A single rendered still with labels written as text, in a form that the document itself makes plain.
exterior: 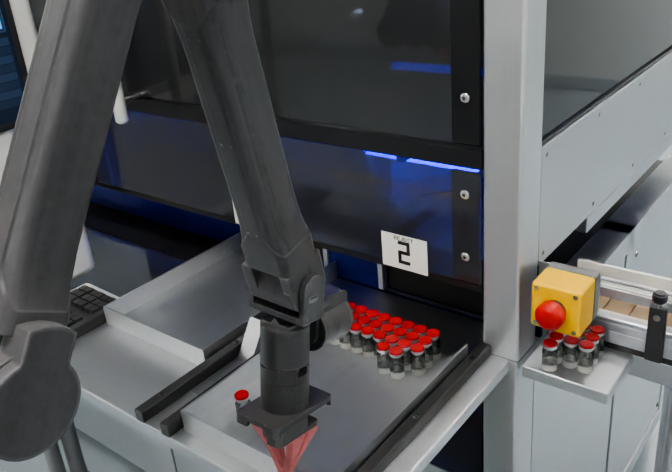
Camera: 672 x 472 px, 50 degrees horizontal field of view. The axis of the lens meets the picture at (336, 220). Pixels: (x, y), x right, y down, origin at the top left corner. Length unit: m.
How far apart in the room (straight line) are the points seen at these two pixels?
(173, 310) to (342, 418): 0.45
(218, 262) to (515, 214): 0.69
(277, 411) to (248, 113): 0.36
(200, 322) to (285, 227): 0.58
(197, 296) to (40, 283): 0.85
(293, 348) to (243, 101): 0.30
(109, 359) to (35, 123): 0.77
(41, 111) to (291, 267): 0.32
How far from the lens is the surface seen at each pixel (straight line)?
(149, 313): 1.37
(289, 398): 0.85
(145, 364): 1.24
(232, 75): 0.66
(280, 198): 0.73
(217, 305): 1.35
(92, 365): 1.27
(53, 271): 0.57
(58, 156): 0.55
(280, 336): 0.82
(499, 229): 1.05
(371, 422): 1.04
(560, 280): 1.06
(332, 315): 0.87
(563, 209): 1.17
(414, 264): 1.15
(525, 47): 0.96
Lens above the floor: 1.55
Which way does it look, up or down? 24 degrees down
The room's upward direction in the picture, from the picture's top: 5 degrees counter-clockwise
